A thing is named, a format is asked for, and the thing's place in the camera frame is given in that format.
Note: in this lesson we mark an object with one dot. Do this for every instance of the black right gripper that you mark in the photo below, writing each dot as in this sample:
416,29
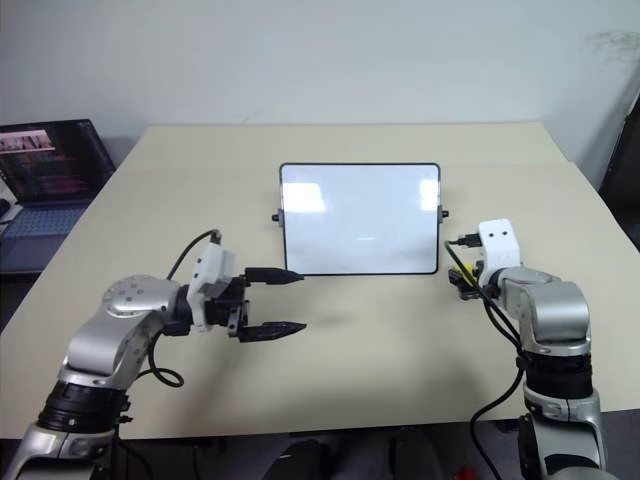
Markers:
474,287

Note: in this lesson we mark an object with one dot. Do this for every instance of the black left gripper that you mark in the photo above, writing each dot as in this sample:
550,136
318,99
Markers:
232,307

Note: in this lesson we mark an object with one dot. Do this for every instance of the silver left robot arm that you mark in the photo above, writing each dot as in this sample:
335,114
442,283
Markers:
125,300

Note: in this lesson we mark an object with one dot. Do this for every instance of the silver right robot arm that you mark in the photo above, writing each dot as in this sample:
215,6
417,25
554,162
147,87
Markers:
555,310

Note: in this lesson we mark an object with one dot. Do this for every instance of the black-framed whiteboard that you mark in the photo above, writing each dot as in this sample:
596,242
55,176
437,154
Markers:
360,215

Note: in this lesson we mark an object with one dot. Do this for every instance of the dark rounded shape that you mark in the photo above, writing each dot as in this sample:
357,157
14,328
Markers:
300,460

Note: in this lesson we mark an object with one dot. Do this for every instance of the dark chair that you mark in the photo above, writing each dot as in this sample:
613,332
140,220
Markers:
625,175

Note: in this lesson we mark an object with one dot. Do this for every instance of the open blue laptop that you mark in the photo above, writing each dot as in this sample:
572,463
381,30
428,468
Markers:
50,165

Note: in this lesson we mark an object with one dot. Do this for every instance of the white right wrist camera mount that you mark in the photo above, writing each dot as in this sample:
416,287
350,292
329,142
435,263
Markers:
500,245

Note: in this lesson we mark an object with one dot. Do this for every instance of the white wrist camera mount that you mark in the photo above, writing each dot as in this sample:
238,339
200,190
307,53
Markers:
210,270
500,245

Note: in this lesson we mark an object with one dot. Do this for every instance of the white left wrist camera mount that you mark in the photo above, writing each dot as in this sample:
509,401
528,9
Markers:
210,270

